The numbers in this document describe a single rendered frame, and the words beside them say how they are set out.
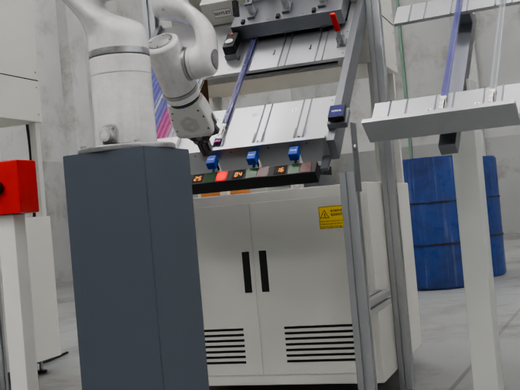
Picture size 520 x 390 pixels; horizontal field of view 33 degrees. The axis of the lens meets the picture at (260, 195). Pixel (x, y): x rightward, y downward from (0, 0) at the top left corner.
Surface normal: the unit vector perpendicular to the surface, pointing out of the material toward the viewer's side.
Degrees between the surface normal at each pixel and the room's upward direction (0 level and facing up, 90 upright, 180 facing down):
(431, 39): 90
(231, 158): 132
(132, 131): 90
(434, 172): 90
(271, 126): 42
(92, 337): 90
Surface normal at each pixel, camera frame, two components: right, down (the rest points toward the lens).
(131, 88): 0.38, -0.05
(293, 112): -0.29, -0.73
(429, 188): -0.22, 0.00
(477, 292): -0.45, 0.02
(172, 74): -0.03, 0.64
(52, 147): 0.92, -0.09
